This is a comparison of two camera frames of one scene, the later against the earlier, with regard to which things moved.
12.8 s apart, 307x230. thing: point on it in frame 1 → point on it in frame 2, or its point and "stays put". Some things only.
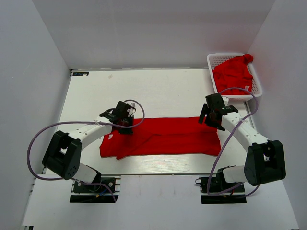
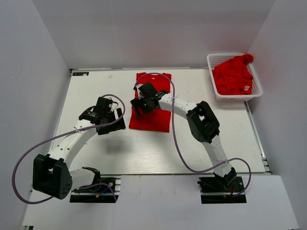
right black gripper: (206, 110) → (136, 103)
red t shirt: (176, 135) → (159, 120)
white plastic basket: (214, 59) stays put
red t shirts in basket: (234, 73) stays put
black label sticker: (80, 74) stays put
